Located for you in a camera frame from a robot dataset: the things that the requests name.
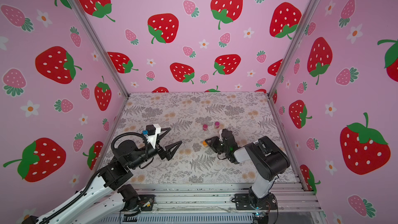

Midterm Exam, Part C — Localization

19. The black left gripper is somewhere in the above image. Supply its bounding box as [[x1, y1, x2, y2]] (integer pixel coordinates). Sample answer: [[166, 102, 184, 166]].
[[127, 128, 179, 172]]

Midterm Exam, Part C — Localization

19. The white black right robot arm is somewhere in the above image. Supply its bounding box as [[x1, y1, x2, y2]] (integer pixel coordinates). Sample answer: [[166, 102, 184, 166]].
[[203, 129, 291, 210]]

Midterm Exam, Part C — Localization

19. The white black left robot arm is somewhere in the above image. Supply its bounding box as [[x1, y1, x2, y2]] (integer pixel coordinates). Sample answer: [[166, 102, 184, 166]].
[[23, 124, 182, 224]]

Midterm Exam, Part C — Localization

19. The floral patterned table mat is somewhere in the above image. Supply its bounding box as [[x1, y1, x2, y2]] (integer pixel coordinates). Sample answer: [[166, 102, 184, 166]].
[[116, 92, 283, 185]]

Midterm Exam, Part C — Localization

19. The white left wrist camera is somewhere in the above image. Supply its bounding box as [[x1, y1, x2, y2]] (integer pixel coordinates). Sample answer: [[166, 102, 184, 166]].
[[143, 124, 161, 149]]

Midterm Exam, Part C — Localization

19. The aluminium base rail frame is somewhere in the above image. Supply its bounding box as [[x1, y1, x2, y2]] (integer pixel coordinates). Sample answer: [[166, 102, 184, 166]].
[[71, 183, 327, 224]]

